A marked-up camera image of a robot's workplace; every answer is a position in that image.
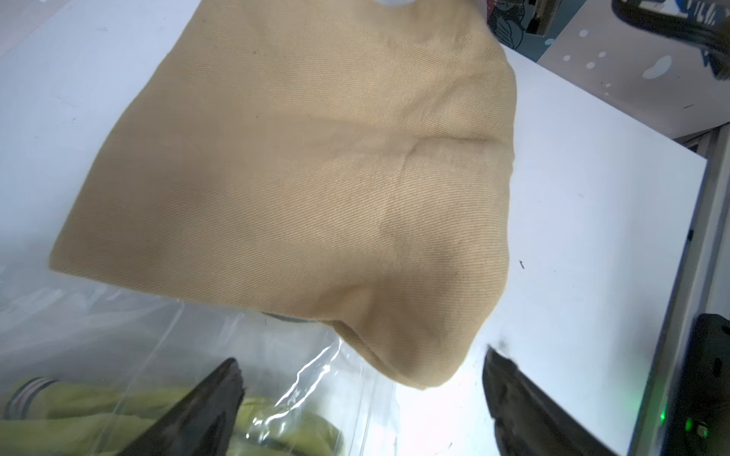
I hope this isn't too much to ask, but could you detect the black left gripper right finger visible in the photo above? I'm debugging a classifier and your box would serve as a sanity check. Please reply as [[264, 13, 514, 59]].
[[482, 347, 612, 455]]

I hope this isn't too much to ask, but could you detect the beige knitted garment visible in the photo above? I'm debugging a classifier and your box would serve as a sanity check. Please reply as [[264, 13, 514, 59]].
[[49, 1, 516, 389]]

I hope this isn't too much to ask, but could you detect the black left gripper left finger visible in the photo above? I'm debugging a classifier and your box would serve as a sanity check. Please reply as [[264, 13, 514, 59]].
[[121, 357, 245, 456]]

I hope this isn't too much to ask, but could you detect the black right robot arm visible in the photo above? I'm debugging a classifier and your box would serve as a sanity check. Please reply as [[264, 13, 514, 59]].
[[662, 313, 729, 455]]

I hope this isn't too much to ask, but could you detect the neon yellow garment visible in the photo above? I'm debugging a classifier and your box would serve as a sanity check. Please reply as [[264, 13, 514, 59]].
[[1, 377, 345, 455]]

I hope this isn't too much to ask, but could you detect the clear plastic vacuum bag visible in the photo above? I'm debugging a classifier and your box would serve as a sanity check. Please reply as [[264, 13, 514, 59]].
[[1, 262, 398, 455]]

